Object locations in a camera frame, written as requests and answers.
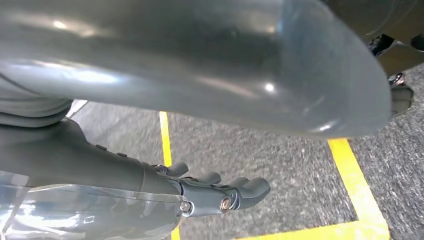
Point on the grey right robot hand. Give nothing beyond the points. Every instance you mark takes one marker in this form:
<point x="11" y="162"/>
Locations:
<point x="198" y="59"/>

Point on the yellow floor tape square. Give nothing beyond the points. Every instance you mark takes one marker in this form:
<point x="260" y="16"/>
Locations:
<point x="354" y="179"/>

